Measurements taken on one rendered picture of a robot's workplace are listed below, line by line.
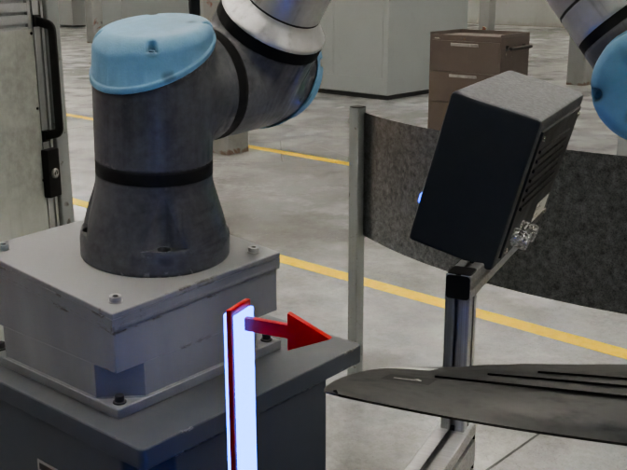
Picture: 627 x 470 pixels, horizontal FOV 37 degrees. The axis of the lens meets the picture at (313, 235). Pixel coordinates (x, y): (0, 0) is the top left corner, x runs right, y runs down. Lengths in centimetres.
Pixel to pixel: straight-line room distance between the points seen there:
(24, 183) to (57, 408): 170
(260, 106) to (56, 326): 30
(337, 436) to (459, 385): 247
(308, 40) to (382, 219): 201
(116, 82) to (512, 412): 54
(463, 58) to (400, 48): 303
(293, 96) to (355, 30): 949
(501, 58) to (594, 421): 685
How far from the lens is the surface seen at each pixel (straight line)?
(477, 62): 738
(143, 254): 91
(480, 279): 113
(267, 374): 96
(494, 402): 49
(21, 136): 257
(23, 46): 256
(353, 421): 307
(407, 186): 281
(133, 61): 88
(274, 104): 100
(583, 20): 66
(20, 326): 98
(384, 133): 289
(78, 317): 89
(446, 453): 111
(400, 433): 300
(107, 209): 93
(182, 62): 88
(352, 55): 1054
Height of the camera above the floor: 139
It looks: 16 degrees down
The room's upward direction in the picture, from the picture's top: straight up
